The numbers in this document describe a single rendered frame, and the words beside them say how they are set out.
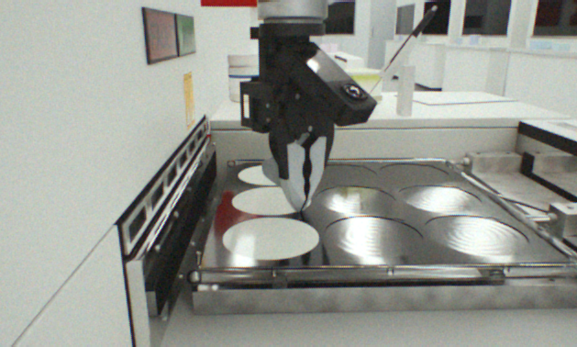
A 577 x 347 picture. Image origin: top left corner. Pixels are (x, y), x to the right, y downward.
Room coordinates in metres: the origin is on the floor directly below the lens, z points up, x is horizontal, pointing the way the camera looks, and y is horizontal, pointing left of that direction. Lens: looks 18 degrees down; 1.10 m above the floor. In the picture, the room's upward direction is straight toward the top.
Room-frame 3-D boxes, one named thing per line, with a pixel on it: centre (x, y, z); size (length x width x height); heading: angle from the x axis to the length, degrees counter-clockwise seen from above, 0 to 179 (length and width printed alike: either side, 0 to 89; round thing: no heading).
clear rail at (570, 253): (0.54, -0.27, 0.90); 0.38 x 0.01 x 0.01; 2
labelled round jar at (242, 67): (0.97, 0.10, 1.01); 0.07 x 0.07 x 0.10
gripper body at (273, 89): (0.51, 0.00, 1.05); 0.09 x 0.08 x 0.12; 43
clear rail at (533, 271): (0.36, -0.09, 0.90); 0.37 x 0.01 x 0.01; 92
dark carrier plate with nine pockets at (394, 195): (0.54, -0.08, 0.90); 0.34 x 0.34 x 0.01; 2
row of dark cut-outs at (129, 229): (0.52, 0.13, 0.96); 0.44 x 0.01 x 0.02; 2
